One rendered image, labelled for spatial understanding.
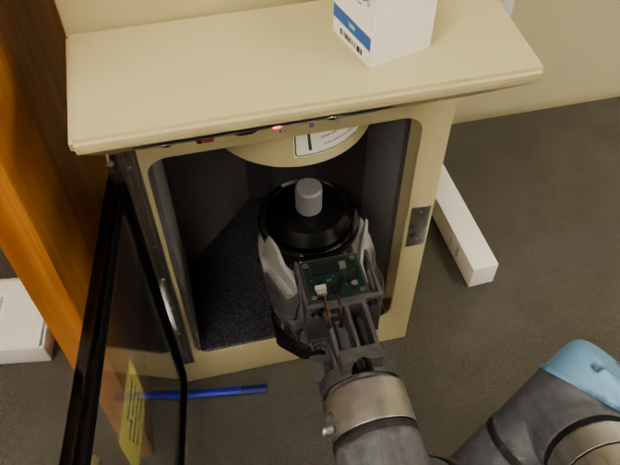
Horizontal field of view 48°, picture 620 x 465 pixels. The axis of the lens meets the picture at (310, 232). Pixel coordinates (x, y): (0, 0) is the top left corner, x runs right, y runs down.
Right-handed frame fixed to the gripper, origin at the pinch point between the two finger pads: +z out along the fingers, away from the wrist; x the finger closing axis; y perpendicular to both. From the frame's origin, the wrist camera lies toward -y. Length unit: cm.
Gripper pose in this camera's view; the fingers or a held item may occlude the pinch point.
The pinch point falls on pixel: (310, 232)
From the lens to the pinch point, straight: 74.9
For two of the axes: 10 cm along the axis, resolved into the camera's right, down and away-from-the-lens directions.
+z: -2.3, -7.7, 6.0
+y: 0.0, -6.2, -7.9
